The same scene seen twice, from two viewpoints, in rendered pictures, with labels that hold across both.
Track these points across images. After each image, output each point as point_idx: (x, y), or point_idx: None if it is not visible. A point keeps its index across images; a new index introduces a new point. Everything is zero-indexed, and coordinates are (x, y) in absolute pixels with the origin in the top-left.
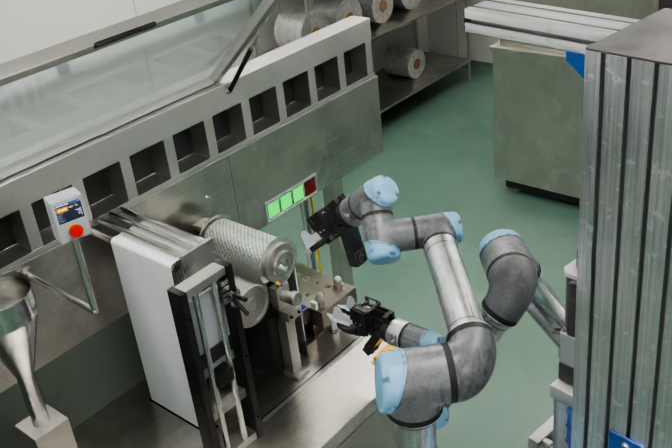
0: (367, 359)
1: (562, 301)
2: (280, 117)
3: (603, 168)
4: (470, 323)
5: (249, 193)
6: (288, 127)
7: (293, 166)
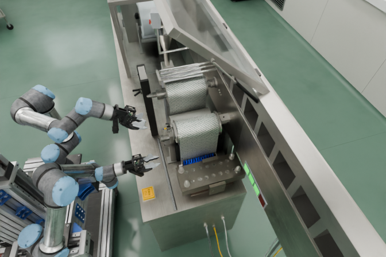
0: (156, 186)
1: (47, 226)
2: (269, 157)
3: None
4: (18, 109)
5: (243, 146)
6: (268, 167)
7: (261, 180)
